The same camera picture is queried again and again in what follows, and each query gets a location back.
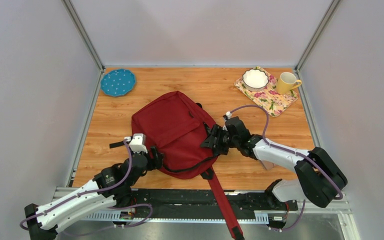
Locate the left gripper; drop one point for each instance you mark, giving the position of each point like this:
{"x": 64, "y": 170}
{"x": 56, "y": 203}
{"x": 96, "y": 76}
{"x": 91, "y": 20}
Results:
{"x": 156, "y": 162}

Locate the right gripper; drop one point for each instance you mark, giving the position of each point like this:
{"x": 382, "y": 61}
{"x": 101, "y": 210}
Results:
{"x": 217, "y": 131}

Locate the red student backpack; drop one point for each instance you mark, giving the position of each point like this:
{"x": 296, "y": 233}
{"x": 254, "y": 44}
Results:
{"x": 174, "y": 124}

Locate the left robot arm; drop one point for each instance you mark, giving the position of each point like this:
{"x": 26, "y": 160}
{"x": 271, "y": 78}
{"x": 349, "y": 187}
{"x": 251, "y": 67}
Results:
{"x": 109, "y": 189}

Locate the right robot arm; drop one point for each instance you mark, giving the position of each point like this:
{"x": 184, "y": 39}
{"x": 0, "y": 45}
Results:
{"x": 319, "y": 179}

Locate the floral rectangular tray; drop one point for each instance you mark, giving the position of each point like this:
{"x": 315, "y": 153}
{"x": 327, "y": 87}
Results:
{"x": 273, "y": 102}

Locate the white scalloped bowl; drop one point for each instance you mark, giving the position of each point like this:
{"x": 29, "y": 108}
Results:
{"x": 255, "y": 80}

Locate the blue polka dot plate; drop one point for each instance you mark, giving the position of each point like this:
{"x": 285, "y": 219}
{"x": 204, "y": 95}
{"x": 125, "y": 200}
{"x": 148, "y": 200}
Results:
{"x": 118, "y": 82}

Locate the yellow mug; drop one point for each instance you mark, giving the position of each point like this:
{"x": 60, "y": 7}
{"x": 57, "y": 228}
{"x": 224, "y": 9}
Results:
{"x": 287, "y": 82}

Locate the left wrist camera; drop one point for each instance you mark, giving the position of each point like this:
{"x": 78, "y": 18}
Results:
{"x": 137, "y": 143}

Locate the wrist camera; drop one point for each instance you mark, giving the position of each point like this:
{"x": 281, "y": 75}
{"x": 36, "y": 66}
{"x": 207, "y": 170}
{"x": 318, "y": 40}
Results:
{"x": 137, "y": 143}
{"x": 228, "y": 115}

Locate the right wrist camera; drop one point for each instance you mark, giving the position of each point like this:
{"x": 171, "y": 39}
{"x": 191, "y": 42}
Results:
{"x": 228, "y": 115}

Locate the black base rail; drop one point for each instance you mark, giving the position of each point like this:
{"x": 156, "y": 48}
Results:
{"x": 186, "y": 205}

